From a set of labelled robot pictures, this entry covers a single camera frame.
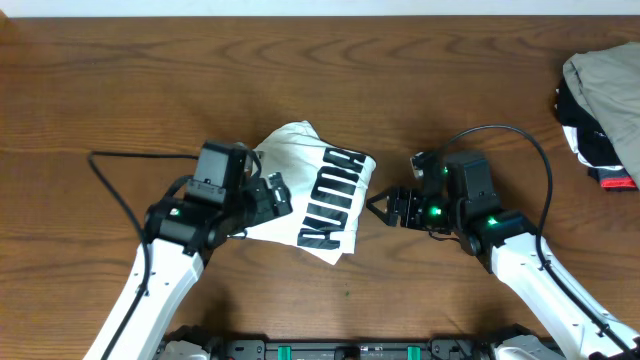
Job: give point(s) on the white t-shirt black print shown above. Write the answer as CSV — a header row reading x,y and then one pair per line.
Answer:
x,y
328,187

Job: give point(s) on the grey folded garment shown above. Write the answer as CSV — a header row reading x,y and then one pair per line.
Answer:
x,y
606,84

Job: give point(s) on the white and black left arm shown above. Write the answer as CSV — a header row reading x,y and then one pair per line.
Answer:
x,y
177,239

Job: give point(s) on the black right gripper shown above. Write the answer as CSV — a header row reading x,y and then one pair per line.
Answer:
x,y
400,198

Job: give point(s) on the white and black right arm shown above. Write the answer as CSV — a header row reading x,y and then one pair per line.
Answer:
x,y
511,247

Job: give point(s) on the black red folded garment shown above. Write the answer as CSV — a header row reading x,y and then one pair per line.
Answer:
x,y
588,141

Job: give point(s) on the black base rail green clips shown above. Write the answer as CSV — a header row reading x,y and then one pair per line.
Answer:
x,y
512,343

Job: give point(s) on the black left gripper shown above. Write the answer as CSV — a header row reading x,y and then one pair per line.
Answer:
x,y
275,195

